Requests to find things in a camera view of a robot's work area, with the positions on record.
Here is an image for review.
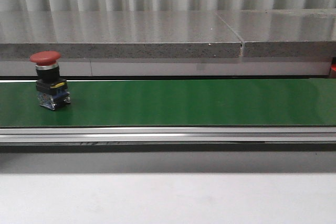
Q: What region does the grey stone slab left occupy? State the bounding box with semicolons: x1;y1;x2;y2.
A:
1;11;241;60

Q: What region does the grey stone slab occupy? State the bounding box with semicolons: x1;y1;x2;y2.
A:
217;9;335;61
1;11;241;60

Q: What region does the grey stone slab right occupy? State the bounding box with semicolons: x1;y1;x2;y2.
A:
217;9;335;61

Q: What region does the green conveyor belt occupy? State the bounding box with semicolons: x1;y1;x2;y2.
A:
1;78;335;127

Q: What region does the red orange plate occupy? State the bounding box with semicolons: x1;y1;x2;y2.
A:
329;57;336;79

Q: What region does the aluminium conveyor frame rail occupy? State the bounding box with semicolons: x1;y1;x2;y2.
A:
1;126;335;144

